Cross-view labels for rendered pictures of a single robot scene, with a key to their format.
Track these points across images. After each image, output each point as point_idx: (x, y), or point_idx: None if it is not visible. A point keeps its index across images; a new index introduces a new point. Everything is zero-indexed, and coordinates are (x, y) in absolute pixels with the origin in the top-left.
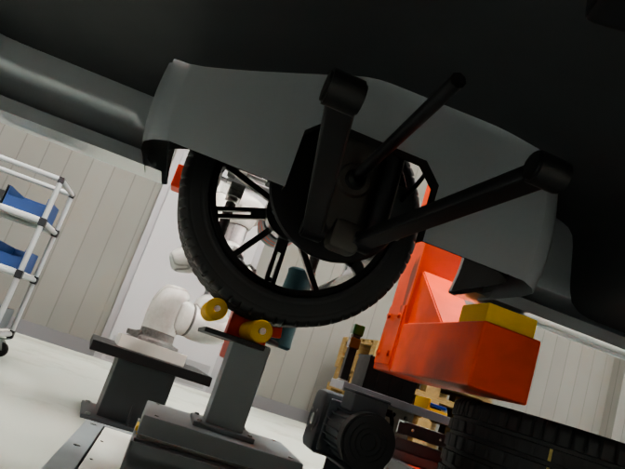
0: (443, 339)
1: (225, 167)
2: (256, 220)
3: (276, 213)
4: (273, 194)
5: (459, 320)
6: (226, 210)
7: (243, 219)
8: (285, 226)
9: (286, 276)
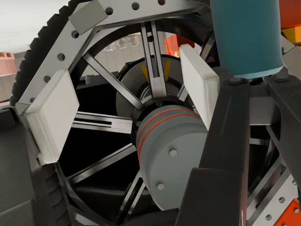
0: (297, 7)
1: (71, 175)
2: (120, 117)
3: (120, 80)
4: (116, 92)
5: (292, 28)
6: (78, 121)
7: (102, 115)
8: (126, 72)
9: (218, 54)
